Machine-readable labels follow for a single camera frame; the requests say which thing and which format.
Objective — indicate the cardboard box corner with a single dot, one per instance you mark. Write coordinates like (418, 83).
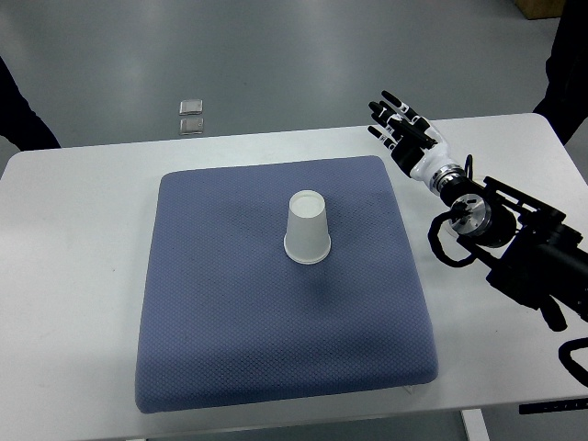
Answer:
(540, 9)

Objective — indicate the lower metal floor plate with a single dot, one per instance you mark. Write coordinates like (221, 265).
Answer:
(191, 126)

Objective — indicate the black desk control panel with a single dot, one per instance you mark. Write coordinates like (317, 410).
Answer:
(553, 406)

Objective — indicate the dark object at right edge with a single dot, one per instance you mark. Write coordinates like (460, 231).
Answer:
(564, 104)

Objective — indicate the white table leg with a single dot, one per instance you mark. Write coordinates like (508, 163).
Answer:
(474, 425)

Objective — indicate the blue textured cushion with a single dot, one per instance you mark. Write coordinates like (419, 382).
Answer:
(228, 318)

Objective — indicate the white paper cup on cushion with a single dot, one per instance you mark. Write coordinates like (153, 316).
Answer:
(307, 240)

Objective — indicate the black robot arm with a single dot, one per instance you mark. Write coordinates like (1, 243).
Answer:
(533, 257)

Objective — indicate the metal floor plate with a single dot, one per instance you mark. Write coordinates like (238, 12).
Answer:
(191, 126)
(191, 107)

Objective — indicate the upper metal floor plate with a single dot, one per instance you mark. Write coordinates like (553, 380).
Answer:
(191, 107)

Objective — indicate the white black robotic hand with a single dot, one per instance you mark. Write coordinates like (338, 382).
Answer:
(414, 143)

